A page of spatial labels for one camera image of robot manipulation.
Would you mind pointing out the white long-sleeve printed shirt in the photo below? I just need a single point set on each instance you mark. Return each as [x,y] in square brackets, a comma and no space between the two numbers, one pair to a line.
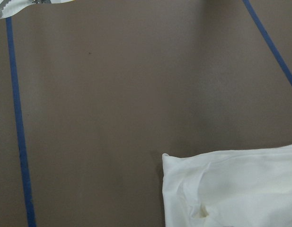
[230,188]

